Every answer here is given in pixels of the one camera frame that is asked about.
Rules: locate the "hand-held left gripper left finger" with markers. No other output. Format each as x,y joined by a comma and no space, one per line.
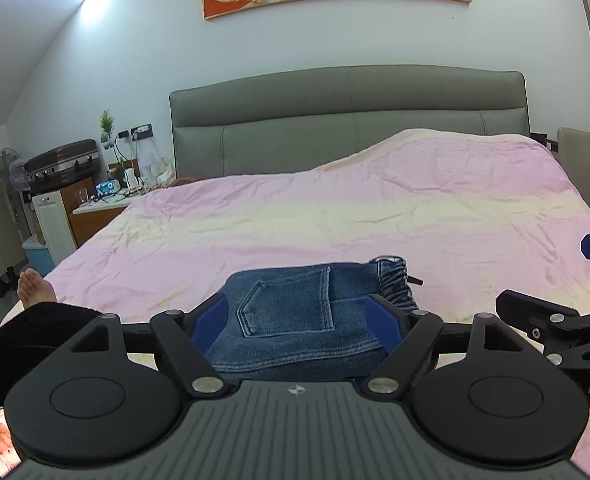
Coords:
212,317

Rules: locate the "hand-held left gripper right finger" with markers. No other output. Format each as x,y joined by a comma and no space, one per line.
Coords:
382,317

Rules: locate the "blue denim pants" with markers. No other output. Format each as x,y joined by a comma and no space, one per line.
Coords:
295,330

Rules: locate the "beige upholstered chair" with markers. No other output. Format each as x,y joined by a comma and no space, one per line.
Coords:
582,170

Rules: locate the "pink floral bed blanket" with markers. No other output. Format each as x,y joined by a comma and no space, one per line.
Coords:
350,210

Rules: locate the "wooden nightstand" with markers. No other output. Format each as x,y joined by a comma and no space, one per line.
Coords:
95,222

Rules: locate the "digital alarm clock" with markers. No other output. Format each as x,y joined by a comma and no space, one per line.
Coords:
107,189

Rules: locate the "clear drinking glass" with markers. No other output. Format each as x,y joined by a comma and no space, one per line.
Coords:
83,196

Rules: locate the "white box appliance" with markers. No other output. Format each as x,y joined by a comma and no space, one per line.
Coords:
55,230

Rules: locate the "person's bare foot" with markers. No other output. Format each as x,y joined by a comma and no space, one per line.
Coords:
34,287

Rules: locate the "blue storage bin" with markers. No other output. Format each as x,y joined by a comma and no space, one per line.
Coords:
40,260

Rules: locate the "person's black clothing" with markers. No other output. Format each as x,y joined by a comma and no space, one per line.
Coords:
30,335

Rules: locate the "grey upholstered bed headboard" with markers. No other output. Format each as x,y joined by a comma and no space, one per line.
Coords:
325,125

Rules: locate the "pair of black shoes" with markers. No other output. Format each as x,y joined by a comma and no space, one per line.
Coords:
5,282

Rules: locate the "dark red suitcase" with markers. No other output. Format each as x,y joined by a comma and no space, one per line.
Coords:
62,165

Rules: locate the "small potted green plant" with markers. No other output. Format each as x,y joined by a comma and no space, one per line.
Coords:
106,125

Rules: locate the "standing electric fan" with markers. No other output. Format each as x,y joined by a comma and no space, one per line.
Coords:
9,170

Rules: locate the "black wall power socket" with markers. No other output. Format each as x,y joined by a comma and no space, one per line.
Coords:
137,131

